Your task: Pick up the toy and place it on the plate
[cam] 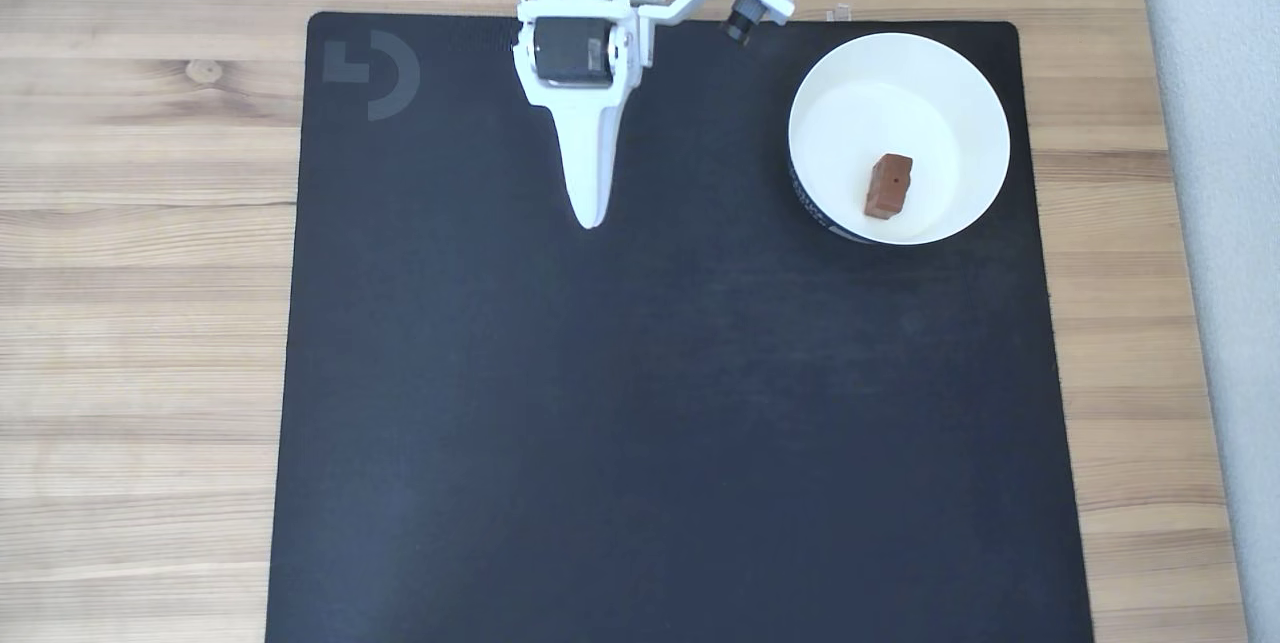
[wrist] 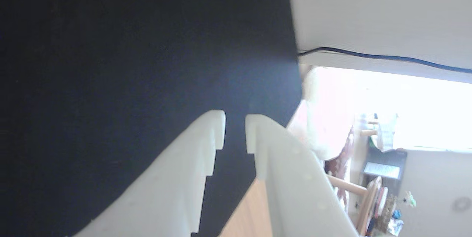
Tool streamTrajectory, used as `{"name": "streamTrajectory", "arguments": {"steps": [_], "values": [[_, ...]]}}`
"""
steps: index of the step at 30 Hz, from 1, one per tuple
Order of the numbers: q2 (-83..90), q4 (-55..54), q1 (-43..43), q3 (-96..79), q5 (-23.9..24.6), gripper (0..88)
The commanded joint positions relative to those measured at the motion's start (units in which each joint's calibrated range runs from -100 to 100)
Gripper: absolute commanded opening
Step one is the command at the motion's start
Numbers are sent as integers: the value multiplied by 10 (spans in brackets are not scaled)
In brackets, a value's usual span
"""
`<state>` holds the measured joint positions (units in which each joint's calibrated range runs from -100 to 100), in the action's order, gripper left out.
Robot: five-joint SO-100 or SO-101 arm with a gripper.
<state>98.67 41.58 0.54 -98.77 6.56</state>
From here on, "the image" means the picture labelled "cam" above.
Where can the black camera on white bracket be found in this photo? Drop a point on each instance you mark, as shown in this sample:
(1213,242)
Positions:
(735,3)

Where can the small clear plastic connector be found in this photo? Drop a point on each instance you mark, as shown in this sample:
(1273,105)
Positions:
(838,12)

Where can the black desk mat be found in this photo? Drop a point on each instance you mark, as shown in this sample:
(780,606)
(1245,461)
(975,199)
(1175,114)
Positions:
(650,403)

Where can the white paper bowl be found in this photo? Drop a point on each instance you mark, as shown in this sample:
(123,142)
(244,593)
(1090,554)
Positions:
(900,93)

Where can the brown square toy block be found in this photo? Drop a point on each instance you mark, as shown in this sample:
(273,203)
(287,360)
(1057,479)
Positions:
(888,185)

